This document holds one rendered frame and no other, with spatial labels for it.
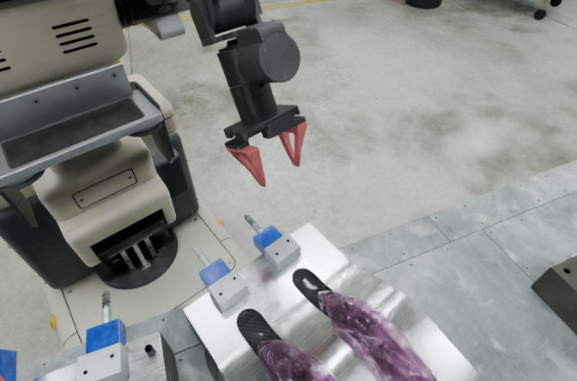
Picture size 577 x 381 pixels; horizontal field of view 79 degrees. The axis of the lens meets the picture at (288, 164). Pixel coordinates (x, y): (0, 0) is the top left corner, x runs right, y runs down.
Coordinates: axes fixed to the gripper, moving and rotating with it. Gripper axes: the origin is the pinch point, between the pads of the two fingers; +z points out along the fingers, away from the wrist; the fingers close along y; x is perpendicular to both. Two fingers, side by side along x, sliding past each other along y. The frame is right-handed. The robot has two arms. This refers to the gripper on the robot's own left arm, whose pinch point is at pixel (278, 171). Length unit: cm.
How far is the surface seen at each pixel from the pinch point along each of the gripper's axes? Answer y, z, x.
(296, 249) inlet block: -2.3, 13.4, -1.4
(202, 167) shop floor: 30, 41, 142
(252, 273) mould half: -9.8, 14.7, 2.1
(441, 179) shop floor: 125, 82, 58
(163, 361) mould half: -26.8, 13.5, -3.4
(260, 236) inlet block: -4.9, 11.6, 5.2
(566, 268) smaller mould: 29.3, 28.0, -28.2
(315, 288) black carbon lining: -3.5, 18.9, -5.4
